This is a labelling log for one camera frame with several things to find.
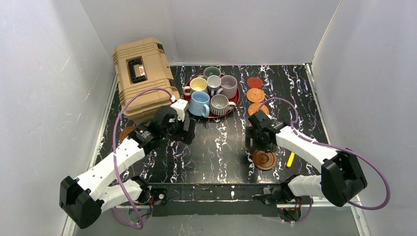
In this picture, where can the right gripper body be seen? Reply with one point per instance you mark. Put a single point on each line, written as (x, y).
(251, 141)

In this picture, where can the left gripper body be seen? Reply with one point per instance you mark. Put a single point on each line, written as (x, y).
(188, 129)

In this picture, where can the woven rattan coaster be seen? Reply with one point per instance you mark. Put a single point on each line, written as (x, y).
(253, 108)
(255, 95)

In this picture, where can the brown wooden coaster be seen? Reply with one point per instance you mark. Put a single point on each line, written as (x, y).
(264, 160)

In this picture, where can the red round coaster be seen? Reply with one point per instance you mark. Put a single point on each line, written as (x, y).
(254, 83)

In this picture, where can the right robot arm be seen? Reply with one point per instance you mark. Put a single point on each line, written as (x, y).
(340, 175)

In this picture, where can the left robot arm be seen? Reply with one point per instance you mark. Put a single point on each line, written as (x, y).
(100, 188)

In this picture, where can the light blue textured mug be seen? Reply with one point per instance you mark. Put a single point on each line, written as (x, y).
(199, 104)

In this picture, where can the yellow marker pen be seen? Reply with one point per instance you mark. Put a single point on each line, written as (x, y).
(290, 160)

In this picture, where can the grey ribbed mug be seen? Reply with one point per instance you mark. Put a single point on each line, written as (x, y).
(220, 105)

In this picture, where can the cream yellow mug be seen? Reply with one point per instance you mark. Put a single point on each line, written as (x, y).
(196, 84)

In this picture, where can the lilac textured mug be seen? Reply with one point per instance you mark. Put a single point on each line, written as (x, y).
(228, 86)

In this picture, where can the grey printed mug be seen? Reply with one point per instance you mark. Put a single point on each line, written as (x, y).
(213, 84)

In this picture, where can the tan plastic tool case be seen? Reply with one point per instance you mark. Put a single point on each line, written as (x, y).
(145, 80)

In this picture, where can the sage green mug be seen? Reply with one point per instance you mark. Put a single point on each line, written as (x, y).
(210, 71)

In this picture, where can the front aluminium frame rail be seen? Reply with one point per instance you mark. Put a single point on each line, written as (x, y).
(215, 197)

